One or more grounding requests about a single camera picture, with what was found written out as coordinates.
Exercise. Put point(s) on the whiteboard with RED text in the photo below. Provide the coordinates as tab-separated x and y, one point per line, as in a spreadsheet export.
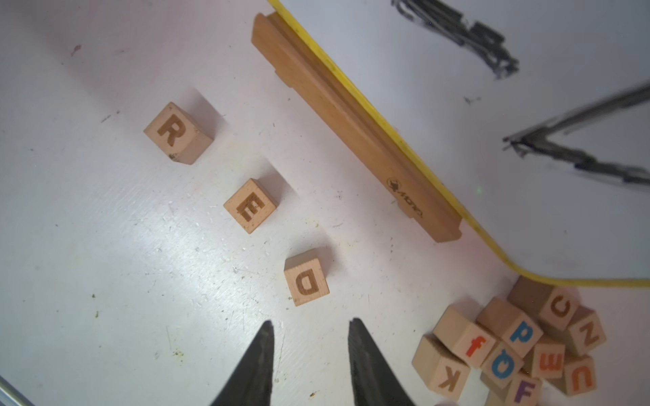
532	117

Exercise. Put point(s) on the wooden block red f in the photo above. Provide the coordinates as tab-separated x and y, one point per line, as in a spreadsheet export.
464	338

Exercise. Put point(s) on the wooden block letter R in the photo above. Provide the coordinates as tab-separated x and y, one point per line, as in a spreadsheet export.
178	135

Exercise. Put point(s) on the wooden block blue p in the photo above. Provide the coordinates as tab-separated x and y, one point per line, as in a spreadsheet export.
511	325

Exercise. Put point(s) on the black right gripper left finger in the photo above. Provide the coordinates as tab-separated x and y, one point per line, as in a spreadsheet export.
251	383

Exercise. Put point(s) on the wooden block letter K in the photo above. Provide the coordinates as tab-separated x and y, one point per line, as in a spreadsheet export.
440	370

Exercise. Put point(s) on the wooden block orange u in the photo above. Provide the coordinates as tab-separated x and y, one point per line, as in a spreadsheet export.
578	376

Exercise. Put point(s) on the wooden block blue Q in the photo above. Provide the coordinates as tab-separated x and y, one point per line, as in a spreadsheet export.
501	365

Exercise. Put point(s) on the wooden block letter C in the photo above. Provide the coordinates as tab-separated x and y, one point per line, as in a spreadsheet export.
551	305

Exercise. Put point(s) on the wooden block purple f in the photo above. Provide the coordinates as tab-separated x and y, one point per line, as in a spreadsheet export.
523	390

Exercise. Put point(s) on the wooden block letter E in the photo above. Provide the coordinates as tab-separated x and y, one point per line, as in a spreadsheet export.
251	205

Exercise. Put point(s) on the wooden block letter D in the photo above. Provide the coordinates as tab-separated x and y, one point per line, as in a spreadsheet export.
305	277

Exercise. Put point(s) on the wooden block orange m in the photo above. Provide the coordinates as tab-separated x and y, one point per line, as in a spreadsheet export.
546	359

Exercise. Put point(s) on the wooden block letter N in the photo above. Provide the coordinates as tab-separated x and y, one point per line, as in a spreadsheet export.
584	333

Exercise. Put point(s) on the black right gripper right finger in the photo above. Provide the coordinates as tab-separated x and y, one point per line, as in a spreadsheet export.
372	380

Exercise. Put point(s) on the wooden whiteboard stand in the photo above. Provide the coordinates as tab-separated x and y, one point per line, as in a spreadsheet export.
302	70

